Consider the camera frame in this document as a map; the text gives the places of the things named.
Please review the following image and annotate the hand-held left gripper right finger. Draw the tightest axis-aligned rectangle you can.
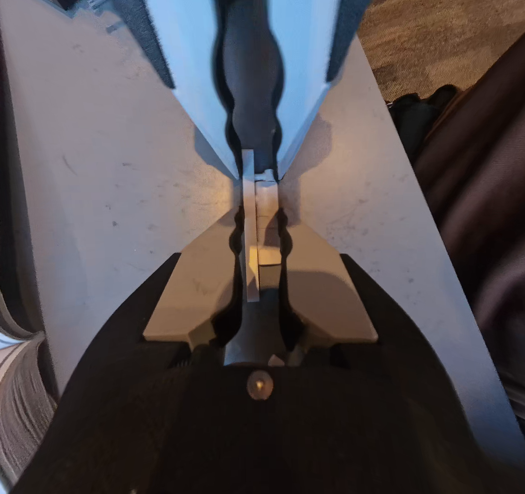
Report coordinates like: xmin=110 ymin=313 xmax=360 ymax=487
xmin=278 ymin=210 xmax=378 ymax=349

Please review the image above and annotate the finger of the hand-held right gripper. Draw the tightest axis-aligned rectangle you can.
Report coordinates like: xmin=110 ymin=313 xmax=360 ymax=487
xmin=132 ymin=0 xmax=243 ymax=180
xmin=266 ymin=0 xmax=346 ymax=180

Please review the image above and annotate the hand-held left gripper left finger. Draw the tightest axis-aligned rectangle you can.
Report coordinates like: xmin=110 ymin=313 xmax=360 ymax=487
xmin=142 ymin=210 xmax=246 ymax=348

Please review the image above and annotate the long white toy beam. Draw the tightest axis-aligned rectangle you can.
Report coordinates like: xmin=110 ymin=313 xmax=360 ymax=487
xmin=241 ymin=148 xmax=261 ymax=302

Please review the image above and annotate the white toy beam brick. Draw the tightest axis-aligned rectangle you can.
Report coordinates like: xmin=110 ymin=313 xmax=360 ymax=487
xmin=255 ymin=180 xmax=284 ymax=267

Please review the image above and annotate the grey desk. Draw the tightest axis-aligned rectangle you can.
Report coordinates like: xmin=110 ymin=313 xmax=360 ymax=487
xmin=0 ymin=0 xmax=525 ymax=466

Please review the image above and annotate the person's brown shirt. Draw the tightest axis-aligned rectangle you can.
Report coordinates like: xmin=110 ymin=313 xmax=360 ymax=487
xmin=413 ymin=34 xmax=525 ymax=414

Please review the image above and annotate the open white instruction booklet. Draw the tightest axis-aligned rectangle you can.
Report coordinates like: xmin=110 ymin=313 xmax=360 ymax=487
xmin=0 ymin=38 xmax=58 ymax=488

